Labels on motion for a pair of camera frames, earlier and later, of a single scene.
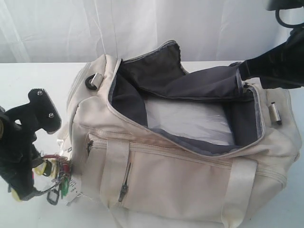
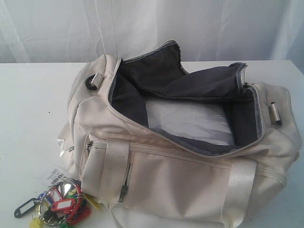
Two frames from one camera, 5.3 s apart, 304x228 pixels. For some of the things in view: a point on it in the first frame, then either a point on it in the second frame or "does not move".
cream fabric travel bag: x=151 y=145 does not move
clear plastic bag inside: x=207 y=119 does not move
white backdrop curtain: x=206 y=31 does not move
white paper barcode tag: x=72 y=193 -> x=55 y=176
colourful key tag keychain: x=52 y=174 -> x=61 y=205
